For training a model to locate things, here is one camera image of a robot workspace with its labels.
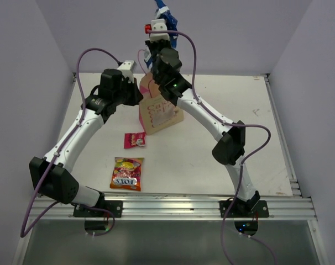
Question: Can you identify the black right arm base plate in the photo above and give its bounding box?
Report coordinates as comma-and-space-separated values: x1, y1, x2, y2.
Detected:
218, 198, 270, 218

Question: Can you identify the beige Cakes paper bag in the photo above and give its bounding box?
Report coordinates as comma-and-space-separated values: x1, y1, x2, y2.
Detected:
138, 70, 184, 135

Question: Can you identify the Fox's fruit candy bag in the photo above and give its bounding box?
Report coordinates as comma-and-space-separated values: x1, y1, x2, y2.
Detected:
109, 157, 144, 192

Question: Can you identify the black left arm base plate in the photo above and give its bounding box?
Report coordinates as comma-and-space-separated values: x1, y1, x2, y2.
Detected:
73, 200, 123, 218

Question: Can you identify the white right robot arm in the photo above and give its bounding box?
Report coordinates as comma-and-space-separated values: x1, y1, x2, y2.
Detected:
145, 40, 260, 217

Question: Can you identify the small pink snack packet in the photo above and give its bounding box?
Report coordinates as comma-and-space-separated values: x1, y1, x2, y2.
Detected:
124, 132, 146, 149

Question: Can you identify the aluminium table edge rail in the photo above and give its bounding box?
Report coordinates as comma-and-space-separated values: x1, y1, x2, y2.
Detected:
26, 190, 317, 221

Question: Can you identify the blue chips bag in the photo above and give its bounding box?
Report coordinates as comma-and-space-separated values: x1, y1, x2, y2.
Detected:
144, 0, 178, 68

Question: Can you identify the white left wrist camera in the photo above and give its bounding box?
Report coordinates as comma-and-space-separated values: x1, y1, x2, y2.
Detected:
117, 60, 137, 83

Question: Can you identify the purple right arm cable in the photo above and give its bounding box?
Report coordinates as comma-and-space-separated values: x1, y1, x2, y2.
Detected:
149, 30, 272, 265

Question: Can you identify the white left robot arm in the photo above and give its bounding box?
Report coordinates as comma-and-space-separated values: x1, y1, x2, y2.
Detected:
29, 64, 143, 217

